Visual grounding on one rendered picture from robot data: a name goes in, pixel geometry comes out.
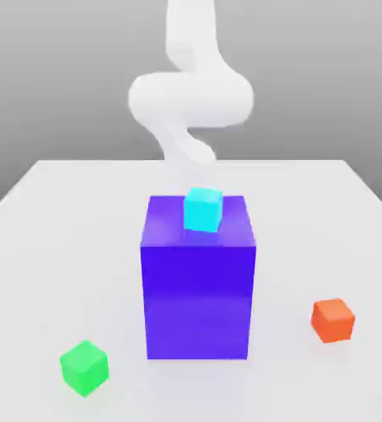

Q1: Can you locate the small cyan cube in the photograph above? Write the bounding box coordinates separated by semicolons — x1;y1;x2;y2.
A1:
183;186;224;234

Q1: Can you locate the large purple box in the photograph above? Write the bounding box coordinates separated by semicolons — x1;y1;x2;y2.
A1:
139;195;257;361

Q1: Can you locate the small green cube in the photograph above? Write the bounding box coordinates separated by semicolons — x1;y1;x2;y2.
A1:
59;340;110;399

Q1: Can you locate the small orange cube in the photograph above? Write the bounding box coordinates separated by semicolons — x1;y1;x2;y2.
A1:
310;298;356;345

